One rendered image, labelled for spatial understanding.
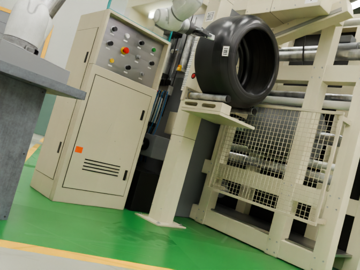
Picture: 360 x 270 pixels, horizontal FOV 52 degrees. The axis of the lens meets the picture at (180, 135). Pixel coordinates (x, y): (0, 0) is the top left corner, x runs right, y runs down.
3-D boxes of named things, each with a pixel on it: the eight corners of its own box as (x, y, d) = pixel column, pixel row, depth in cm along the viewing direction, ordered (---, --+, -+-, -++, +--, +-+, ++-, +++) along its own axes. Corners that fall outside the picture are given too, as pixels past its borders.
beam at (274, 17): (244, 15, 275) (248, -4, 276) (262, 29, 292) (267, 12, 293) (319, 5, 230) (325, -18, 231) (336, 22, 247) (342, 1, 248)
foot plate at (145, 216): (134, 214, 260) (135, 210, 260) (162, 217, 278) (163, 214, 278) (157, 226, 240) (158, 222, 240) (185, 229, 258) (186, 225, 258)
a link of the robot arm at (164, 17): (173, 36, 205) (188, 24, 196) (151, 28, 195) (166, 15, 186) (170, 20, 208) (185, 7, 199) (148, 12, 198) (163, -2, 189)
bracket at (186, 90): (179, 99, 247) (184, 85, 248) (217, 115, 274) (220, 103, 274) (183, 99, 245) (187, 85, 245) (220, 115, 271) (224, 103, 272)
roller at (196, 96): (187, 93, 248) (192, 91, 250) (188, 99, 249) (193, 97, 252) (225, 96, 222) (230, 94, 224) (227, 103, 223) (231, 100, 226)
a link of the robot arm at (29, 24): (0, 30, 157) (18, -16, 159) (3, 40, 173) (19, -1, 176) (39, 46, 163) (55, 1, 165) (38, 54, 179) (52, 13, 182)
